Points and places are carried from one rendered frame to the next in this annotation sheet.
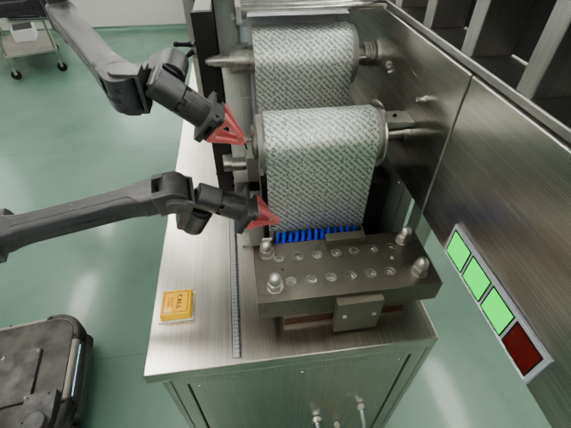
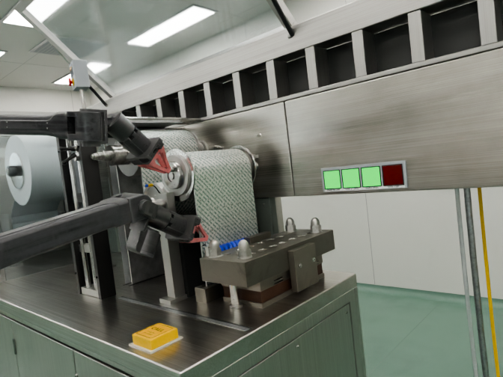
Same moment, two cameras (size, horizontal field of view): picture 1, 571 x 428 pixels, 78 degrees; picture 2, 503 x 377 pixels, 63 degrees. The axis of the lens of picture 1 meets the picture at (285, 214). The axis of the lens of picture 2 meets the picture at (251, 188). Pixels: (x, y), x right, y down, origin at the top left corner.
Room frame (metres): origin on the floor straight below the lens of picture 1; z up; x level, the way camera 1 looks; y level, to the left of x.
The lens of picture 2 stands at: (-0.34, 0.63, 1.25)
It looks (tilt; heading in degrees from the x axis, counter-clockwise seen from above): 3 degrees down; 320
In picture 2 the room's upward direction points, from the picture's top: 7 degrees counter-clockwise
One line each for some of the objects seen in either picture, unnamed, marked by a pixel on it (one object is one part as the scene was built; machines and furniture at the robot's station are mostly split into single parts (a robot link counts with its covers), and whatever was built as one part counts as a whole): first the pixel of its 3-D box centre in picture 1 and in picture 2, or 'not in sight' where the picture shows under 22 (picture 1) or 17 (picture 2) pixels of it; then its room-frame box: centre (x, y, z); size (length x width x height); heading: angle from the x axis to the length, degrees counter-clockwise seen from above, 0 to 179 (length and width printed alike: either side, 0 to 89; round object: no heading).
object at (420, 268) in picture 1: (421, 265); (315, 224); (0.48, -0.30, 1.05); 0.04 x 0.04 x 0.04
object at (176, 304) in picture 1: (177, 304); (155, 336); (0.48, 0.26, 0.91); 0.07 x 0.07 x 0.02; 8
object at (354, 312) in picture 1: (357, 313); (304, 266); (0.42, -0.16, 0.96); 0.10 x 0.03 x 0.11; 98
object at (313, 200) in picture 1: (318, 203); (228, 217); (0.62, -0.08, 1.11); 0.23 x 0.01 x 0.18; 98
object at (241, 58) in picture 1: (241, 59); (118, 155); (0.91, 0.11, 1.33); 0.06 x 0.06 x 0.06; 8
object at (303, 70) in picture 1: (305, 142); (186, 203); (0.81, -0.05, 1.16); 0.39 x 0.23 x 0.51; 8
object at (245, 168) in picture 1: (247, 201); (166, 247); (0.69, 0.10, 1.05); 0.06 x 0.05 x 0.31; 98
